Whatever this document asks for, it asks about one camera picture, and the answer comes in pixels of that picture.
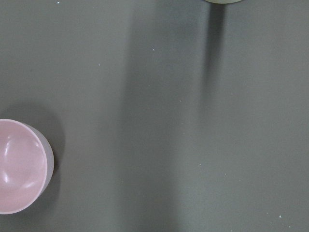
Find green bowl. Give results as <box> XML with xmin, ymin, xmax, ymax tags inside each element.
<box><xmin>205</xmin><ymin>0</ymin><xmax>242</xmax><ymax>4</ymax></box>

